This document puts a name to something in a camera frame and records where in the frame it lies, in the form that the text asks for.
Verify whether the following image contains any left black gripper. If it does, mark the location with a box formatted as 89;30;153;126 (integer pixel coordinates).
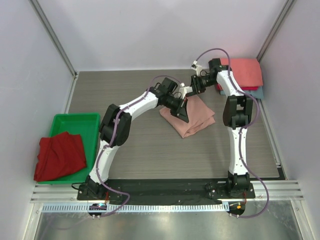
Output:
163;94;189;123

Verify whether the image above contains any pink printed t shirt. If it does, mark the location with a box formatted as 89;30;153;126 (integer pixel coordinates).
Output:
159;95;216;139

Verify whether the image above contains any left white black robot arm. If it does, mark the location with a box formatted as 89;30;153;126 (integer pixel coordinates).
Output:
83;75;191;200

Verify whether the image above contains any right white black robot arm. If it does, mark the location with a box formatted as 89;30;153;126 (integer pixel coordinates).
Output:
187;58;253;200

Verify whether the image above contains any folded magenta t shirt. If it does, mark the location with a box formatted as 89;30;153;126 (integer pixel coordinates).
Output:
215;84;259;92

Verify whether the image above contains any folded coral t shirt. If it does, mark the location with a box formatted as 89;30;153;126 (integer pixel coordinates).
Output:
230;58;263;88

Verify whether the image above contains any folded blue t shirt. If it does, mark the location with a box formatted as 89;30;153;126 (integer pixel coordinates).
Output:
220;86;264;100

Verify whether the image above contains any green plastic bin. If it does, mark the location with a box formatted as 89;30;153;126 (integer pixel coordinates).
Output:
39;112;100;185

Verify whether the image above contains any red t shirt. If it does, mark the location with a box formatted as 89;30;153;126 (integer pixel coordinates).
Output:
33;131;87;182

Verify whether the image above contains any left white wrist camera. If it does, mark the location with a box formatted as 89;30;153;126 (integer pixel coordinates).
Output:
178;83;193;99

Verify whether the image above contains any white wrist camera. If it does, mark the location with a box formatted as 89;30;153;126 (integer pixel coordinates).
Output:
178;83;193;99
191;60;203;76

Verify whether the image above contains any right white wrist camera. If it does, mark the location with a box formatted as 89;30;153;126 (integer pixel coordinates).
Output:
191;60;203;76

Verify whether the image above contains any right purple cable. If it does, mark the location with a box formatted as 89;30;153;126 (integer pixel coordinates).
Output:
194;48;270;219

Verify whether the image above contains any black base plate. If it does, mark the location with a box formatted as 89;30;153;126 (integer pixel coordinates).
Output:
77;178;256;206

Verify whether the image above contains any right aluminium corner post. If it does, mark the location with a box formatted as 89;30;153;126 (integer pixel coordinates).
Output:
256;0;297;63

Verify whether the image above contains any aluminium corner post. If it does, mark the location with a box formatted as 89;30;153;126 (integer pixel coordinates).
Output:
256;0;297;63
29;0;77;79

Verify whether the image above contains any aluminium frame rail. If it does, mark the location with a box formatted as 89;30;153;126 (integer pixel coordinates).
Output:
30;180;304;204

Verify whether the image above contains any slotted white cable duct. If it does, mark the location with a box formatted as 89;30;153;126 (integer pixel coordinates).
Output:
42;202;229;214

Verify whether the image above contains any left aluminium corner post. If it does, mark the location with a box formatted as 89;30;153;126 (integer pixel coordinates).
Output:
29;0;77;79

